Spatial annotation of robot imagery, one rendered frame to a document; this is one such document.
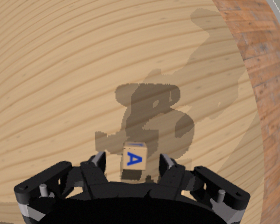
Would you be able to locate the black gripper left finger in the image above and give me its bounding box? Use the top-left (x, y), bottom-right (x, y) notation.
top-left (14, 151), bottom-right (118, 224)

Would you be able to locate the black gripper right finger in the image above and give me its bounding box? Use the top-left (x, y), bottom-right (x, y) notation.
top-left (149, 154), bottom-right (251, 224)

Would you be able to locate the tan letter a block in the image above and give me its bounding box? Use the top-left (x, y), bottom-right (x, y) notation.
top-left (122, 142), bottom-right (148, 170)

